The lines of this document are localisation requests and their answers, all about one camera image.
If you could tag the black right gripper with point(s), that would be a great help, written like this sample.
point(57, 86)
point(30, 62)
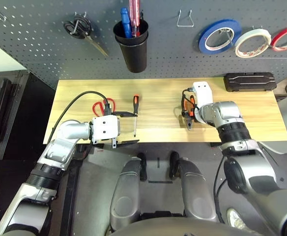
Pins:
point(192, 114)

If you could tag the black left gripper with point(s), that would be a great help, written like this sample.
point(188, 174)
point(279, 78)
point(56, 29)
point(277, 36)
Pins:
point(120, 127)

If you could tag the orange black pliers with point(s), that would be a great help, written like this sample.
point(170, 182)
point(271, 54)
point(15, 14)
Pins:
point(189, 124)

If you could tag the orange black screwdriver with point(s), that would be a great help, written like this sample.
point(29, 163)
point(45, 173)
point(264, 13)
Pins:
point(136, 102)

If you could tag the white tape roll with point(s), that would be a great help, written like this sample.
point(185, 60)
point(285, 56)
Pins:
point(237, 49)

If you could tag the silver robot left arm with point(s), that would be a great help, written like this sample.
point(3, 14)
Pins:
point(60, 147)

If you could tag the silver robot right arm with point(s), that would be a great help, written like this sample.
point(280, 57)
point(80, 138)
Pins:
point(227, 113)

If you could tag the grey metal pegboard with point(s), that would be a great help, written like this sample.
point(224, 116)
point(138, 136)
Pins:
point(170, 49)

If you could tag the black robot left foot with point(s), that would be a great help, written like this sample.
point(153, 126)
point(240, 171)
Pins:
point(142, 167)

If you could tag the black robot foot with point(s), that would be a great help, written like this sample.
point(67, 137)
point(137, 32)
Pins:
point(175, 166)
point(142, 167)

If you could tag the short black floor tape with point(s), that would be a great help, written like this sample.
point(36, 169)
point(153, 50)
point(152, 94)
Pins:
point(158, 162)

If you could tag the black robot right foot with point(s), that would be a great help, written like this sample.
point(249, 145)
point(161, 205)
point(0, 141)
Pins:
point(175, 166)

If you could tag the long black floor tape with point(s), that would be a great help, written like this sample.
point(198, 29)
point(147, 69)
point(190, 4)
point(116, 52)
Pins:
point(160, 182)

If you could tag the black plastic tool case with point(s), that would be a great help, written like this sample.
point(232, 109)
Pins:
point(249, 82)

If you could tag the silver robot left leg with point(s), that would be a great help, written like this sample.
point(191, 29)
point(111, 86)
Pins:
point(125, 196)

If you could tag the silver robot leg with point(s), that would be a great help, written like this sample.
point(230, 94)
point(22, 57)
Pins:
point(125, 196)
point(197, 194)

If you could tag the black plastic cup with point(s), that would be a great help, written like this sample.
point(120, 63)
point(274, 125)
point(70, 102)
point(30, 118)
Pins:
point(119, 34)
point(136, 61)

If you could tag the blue tape roll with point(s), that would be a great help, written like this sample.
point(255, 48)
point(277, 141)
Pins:
point(202, 40)

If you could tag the silver robot right leg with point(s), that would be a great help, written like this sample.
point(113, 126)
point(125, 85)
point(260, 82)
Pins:
point(197, 194)

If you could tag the red tape roll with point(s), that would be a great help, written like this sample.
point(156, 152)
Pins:
point(273, 45)

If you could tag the grey robot torso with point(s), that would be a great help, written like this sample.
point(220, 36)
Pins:
point(170, 228)

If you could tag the black side cabinet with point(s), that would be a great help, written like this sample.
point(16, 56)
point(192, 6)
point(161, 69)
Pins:
point(20, 98)

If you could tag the white worn sneaker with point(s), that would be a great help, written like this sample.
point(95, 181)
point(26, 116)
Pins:
point(235, 218)

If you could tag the metal scissors peg hook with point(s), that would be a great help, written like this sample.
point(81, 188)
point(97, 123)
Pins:
point(77, 24)

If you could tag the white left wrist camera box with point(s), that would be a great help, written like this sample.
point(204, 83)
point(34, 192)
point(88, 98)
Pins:
point(105, 127)

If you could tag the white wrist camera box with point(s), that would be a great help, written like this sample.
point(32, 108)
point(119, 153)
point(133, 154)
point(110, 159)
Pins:
point(202, 93)
point(105, 127)

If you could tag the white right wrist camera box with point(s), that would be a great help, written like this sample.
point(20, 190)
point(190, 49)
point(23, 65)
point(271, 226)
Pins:
point(202, 93)

